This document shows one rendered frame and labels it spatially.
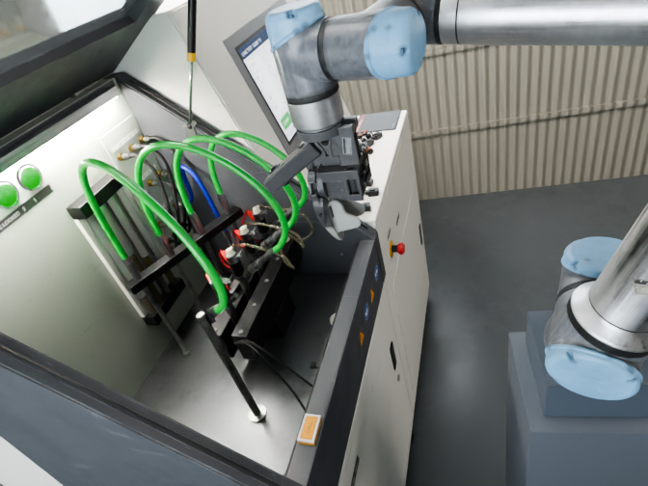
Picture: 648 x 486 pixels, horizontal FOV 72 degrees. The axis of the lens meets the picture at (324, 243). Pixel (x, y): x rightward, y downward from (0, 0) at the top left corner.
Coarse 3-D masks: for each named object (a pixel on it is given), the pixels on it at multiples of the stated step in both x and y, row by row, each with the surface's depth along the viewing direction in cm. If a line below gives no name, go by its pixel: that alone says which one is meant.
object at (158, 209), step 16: (96, 160) 70; (80, 176) 79; (112, 176) 68; (144, 192) 66; (96, 208) 87; (160, 208) 65; (176, 224) 65; (112, 240) 93; (192, 240) 66; (128, 256) 96; (208, 272) 67; (224, 288) 69; (224, 304) 72
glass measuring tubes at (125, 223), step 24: (96, 192) 95; (120, 192) 102; (72, 216) 93; (120, 216) 102; (96, 240) 98; (120, 240) 102; (144, 240) 111; (120, 264) 102; (144, 264) 111; (168, 288) 116; (144, 312) 111
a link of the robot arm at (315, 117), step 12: (336, 96) 60; (288, 108) 61; (300, 108) 59; (312, 108) 59; (324, 108) 59; (336, 108) 60; (300, 120) 61; (312, 120) 60; (324, 120) 60; (336, 120) 61; (312, 132) 62
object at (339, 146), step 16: (336, 128) 62; (352, 128) 62; (320, 144) 65; (336, 144) 64; (352, 144) 63; (320, 160) 66; (336, 160) 66; (352, 160) 65; (368, 160) 70; (320, 176) 66; (336, 176) 65; (352, 176) 64; (368, 176) 69; (320, 192) 67; (336, 192) 68; (352, 192) 67
